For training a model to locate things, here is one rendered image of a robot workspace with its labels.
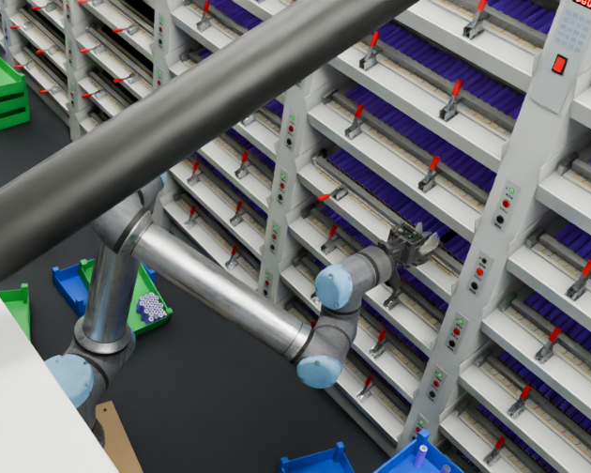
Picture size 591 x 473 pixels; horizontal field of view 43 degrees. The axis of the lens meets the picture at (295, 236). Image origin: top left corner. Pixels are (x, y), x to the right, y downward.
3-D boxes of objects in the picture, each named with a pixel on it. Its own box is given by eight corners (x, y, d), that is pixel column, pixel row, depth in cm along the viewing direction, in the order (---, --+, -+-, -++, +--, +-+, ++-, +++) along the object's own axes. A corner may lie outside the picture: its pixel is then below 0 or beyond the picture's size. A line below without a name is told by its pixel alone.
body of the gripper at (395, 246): (429, 236, 177) (395, 254, 170) (420, 264, 182) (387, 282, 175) (405, 220, 181) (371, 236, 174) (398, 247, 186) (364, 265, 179)
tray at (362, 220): (451, 306, 187) (452, 284, 179) (298, 181, 220) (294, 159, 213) (507, 260, 193) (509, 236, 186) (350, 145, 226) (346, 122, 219)
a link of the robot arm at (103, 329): (54, 380, 207) (88, 163, 161) (87, 339, 221) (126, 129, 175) (104, 403, 206) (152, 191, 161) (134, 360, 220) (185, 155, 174)
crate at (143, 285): (168, 322, 264) (174, 312, 257) (116, 344, 252) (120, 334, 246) (128, 252, 272) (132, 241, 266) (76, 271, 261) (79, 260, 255)
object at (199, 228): (258, 307, 262) (250, 284, 251) (166, 214, 296) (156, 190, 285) (302, 273, 268) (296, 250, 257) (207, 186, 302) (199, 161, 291)
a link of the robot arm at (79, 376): (24, 433, 195) (17, 386, 184) (60, 387, 208) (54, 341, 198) (77, 450, 192) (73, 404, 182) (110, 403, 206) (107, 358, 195)
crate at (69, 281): (79, 318, 259) (78, 301, 254) (53, 284, 270) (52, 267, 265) (155, 288, 276) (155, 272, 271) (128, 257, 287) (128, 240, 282)
